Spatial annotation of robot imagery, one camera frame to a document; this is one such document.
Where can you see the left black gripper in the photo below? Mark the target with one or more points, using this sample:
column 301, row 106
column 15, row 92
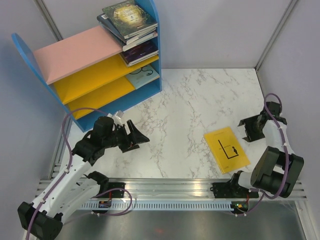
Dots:
column 135, row 137

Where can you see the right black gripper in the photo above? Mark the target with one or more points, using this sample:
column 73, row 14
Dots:
column 254, row 136

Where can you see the yellow letter L book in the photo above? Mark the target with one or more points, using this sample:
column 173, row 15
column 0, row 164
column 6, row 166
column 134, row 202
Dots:
column 226, row 150

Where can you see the light blue fish book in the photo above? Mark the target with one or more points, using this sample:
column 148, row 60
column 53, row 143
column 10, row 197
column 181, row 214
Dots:
column 142, row 76

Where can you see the black Moon and Sixpence book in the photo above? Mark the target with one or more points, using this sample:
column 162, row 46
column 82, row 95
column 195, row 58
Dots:
column 141, row 62

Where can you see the dark purple book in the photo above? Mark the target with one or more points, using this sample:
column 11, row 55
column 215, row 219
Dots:
column 134, row 56

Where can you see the teal ocean cover book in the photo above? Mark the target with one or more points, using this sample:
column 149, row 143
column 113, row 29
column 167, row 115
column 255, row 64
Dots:
column 145, row 46

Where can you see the green Alice Wonderland book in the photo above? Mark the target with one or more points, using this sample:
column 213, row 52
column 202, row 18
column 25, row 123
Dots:
column 129, row 18

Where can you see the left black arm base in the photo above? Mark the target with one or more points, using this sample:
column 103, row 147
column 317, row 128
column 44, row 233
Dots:
column 107, row 189

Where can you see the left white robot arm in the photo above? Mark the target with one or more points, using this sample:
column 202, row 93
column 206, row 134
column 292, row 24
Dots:
column 76, row 183

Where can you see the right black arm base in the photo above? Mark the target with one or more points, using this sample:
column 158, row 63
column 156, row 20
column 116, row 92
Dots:
column 223, row 191

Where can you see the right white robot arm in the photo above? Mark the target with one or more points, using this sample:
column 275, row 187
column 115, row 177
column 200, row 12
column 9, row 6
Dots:
column 278, row 169

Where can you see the blue pink yellow bookshelf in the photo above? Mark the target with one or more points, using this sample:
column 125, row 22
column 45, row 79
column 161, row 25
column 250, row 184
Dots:
column 86, row 75

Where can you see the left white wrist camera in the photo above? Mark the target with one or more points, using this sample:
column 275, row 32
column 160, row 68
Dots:
column 117, row 118

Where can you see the aluminium mounting rail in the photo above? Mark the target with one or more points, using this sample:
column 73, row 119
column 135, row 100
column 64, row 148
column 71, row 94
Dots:
column 183, row 188

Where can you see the white slotted cable duct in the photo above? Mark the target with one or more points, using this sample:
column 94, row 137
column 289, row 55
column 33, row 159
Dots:
column 164, row 205

